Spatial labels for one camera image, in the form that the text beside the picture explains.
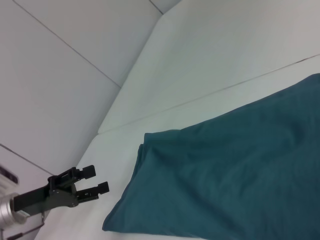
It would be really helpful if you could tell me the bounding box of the teal blue printed T-shirt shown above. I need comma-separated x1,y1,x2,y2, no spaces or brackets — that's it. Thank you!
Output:
101,73,320,240

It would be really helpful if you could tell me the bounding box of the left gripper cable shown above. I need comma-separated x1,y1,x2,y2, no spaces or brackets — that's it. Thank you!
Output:
0,211,46,240

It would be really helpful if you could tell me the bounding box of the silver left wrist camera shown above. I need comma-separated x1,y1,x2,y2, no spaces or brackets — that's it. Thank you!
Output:
0,163,21,194

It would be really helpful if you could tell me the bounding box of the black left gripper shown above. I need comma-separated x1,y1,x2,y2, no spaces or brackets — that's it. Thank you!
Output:
13,164,110,216

